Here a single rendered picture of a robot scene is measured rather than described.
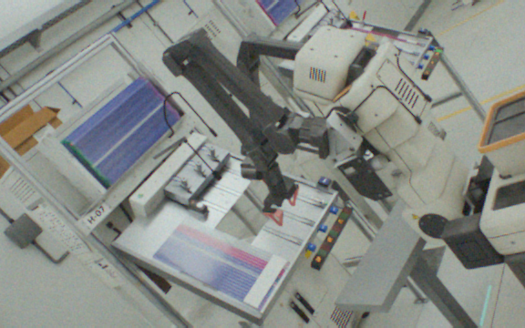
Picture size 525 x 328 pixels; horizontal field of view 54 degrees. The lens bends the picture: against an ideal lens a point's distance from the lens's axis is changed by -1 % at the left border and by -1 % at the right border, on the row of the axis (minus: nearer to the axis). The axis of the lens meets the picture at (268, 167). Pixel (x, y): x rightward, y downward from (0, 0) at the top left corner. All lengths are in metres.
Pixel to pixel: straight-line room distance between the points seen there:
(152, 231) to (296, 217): 0.61
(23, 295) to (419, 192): 2.69
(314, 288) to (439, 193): 1.14
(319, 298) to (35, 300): 1.88
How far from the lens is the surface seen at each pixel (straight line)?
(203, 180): 2.30
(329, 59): 1.42
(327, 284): 2.60
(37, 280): 3.64
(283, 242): 2.13
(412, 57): 3.21
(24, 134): 2.56
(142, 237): 2.23
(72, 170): 2.24
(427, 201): 1.58
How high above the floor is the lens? 1.56
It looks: 14 degrees down
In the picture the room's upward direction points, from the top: 41 degrees counter-clockwise
